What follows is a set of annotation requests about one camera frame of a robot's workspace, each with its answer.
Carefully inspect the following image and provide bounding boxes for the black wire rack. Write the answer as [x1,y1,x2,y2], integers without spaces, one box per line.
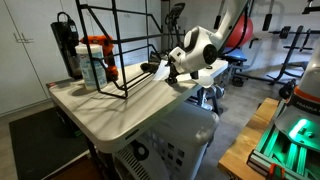
[74,0,164,99]

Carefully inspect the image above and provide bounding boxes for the white cabinet doors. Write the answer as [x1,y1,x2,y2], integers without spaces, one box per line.
[0,0,81,116]

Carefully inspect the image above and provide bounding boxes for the white laundry basket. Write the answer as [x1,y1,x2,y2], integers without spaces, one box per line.
[113,101,221,180]

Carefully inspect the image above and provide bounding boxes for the red exercise ball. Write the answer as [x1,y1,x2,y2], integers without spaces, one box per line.
[225,13,254,48]

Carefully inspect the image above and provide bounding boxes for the black weight bench rack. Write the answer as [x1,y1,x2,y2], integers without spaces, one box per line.
[249,24,316,86]

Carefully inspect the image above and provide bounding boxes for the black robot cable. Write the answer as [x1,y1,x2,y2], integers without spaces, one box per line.
[229,0,253,56]

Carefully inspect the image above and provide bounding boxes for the black adjustable dumbbell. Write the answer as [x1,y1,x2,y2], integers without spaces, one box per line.
[203,84,226,102]

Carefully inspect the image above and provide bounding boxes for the grey sneaker with black laces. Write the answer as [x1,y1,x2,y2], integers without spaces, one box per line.
[148,49,172,65]

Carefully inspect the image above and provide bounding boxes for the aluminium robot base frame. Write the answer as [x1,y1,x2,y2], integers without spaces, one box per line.
[246,99,320,180]

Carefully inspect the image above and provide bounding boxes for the wooden workbench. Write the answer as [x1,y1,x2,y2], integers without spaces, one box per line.
[217,97,281,180]

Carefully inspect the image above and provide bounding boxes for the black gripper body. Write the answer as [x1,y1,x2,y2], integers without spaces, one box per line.
[165,54,181,77]

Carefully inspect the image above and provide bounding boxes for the black hanging grip handle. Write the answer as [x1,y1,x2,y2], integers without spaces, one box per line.
[213,14,223,30]
[262,13,273,32]

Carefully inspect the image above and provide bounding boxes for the blue balance trainer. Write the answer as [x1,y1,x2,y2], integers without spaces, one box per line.
[220,46,248,64]

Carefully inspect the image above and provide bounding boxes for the black floor mat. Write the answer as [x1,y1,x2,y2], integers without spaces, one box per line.
[8,106,91,180]

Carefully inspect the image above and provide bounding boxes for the black elliptical machine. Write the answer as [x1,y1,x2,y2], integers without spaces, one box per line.
[164,2,188,51]

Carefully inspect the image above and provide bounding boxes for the orange power drill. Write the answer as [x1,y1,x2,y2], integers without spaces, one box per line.
[79,34,119,82]

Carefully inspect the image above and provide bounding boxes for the white wipes canister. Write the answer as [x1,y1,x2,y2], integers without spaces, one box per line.
[74,43,108,91]

